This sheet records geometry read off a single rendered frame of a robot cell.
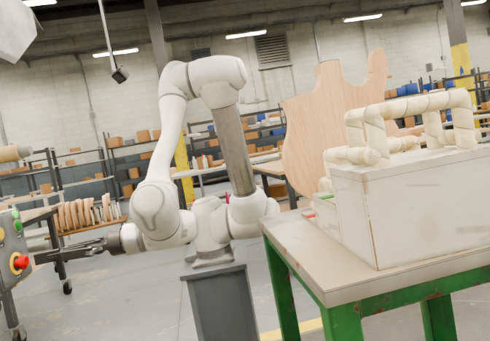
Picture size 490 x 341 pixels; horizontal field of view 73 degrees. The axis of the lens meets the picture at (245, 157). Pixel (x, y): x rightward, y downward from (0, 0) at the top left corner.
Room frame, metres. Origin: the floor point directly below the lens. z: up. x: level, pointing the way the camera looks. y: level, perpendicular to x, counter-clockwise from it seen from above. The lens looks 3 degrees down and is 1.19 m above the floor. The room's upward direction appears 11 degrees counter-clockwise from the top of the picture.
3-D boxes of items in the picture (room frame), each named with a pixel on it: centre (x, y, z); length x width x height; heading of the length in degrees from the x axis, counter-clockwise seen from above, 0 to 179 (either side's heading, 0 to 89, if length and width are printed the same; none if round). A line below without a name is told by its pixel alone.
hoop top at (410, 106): (0.59, -0.32, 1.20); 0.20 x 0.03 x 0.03; 96
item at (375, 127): (0.58, -0.23, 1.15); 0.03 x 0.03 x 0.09
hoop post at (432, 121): (0.68, -0.39, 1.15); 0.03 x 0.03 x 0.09
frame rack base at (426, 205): (0.64, -0.31, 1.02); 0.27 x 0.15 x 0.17; 97
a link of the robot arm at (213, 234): (1.44, 0.20, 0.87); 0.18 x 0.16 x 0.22; 80
